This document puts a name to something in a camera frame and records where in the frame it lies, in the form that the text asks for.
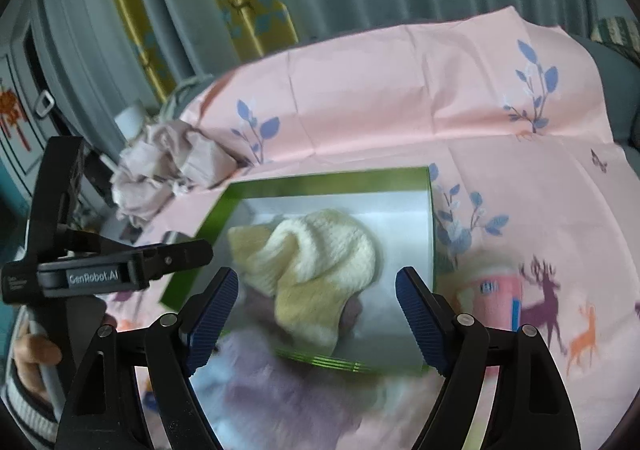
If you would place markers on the white cylinder lamp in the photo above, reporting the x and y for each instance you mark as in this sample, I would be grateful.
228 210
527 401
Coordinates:
130 121

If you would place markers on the crumpled beige pink cloth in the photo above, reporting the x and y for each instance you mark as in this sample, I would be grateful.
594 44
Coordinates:
167 159

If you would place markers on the grey sofa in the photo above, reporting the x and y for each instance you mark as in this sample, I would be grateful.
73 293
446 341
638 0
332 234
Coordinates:
620 81

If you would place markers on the yellow cream fluffy towel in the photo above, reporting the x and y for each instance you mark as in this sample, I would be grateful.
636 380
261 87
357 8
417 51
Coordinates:
311 266

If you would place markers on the black speaker stand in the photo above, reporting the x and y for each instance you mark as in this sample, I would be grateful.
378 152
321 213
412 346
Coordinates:
67 101

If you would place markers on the pink white wipes canister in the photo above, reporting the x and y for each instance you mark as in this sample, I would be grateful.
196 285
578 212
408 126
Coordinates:
493 295

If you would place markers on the red chinese knot ornament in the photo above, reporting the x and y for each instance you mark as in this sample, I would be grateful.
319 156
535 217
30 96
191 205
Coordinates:
12 114

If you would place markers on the light blue plush toy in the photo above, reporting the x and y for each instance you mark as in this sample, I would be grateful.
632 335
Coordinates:
211 384

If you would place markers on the striped cushion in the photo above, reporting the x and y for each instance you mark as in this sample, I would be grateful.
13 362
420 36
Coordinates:
617 31

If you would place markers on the pink patterned tablecloth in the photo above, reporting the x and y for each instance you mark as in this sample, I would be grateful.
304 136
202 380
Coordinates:
510 120

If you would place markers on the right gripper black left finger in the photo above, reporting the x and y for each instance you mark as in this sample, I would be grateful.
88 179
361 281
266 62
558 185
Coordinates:
103 409

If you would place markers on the green cardboard box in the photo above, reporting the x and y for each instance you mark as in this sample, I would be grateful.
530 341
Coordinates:
394 206

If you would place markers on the purple mesh bath pouf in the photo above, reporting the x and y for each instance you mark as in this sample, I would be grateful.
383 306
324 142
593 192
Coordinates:
278 403

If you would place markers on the person's left hand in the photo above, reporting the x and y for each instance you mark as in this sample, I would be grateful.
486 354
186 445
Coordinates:
30 351

